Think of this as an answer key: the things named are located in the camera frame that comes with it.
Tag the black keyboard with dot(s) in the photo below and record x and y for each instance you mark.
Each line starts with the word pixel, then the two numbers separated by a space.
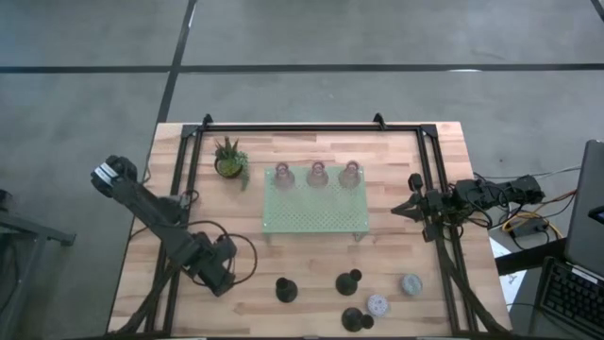
pixel 571 297

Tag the small black device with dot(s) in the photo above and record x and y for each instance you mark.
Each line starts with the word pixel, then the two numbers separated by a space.
pixel 597 215

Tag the white purple patterned round candle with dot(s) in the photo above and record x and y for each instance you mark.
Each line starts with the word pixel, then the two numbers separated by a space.
pixel 378 305

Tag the white paper sheet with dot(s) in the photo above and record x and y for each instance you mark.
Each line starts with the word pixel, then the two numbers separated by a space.
pixel 514 285

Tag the grey patterned round candle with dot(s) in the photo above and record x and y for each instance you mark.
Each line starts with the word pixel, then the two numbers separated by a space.
pixel 412 284

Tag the black frame foot bracket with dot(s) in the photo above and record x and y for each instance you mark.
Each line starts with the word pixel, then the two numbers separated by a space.
pixel 207 120
pixel 379 121

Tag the black cone candlestick holder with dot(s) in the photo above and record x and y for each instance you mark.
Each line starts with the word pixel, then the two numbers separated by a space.
pixel 286 291
pixel 352 320
pixel 347 284

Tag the black aluminium table frame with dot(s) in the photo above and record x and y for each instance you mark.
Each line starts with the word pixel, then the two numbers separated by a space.
pixel 307 127

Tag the black desk bar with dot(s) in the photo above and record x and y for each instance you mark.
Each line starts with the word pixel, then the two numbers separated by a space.
pixel 528 257

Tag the black power adapter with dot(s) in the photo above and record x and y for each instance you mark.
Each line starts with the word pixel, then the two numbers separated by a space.
pixel 531 228

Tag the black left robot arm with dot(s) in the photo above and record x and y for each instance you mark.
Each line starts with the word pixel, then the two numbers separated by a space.
pixel 151 208

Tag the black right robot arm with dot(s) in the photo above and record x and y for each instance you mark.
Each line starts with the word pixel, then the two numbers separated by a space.
pixel 519 189

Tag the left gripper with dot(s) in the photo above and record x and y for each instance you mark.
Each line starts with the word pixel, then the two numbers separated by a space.
pixel 214 264

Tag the pink ribbed glass candle holder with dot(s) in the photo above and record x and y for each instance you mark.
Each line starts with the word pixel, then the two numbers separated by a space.
pixel 284 178
pixel 317 175
pixel 350 175

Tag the grey laptop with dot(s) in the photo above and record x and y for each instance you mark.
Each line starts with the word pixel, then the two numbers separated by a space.
pixel 585 222

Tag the potted green succulent plant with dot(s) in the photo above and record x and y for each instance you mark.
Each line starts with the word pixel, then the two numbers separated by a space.
pixel 229 165

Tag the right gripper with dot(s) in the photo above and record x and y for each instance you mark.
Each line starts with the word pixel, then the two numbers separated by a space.
pixel 431 208

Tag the green perforated metal shelf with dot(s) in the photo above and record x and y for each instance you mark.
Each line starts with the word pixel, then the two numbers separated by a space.
pixel 316 212

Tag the grey metal cart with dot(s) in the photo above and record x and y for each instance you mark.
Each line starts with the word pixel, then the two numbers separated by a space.
pixel 28 230

